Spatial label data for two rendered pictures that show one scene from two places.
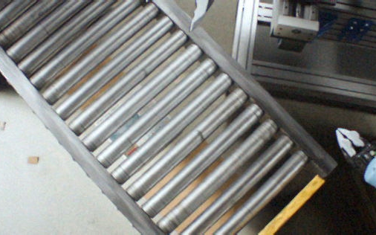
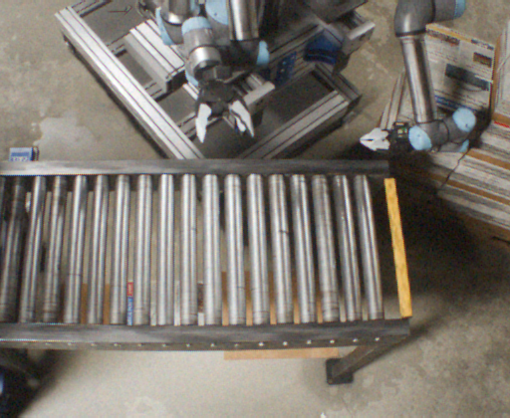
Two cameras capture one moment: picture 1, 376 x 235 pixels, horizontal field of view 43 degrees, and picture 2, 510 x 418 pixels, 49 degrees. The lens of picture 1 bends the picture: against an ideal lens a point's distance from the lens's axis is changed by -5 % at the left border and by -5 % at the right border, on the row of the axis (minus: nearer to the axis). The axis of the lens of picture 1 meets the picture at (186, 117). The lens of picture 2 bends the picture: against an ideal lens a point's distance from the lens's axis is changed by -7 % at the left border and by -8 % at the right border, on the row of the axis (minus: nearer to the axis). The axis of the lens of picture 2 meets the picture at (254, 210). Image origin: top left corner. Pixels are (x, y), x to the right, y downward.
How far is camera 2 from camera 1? 0.60 m
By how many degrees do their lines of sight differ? 20
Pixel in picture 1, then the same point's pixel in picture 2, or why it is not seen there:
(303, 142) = (352, 168)
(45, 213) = not seen: outside the picture
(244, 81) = (269, 167)
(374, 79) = (314, 101)
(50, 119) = (164, 334)
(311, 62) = (260, 131)
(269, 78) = not seen: hidden behind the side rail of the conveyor
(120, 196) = (281, 330)
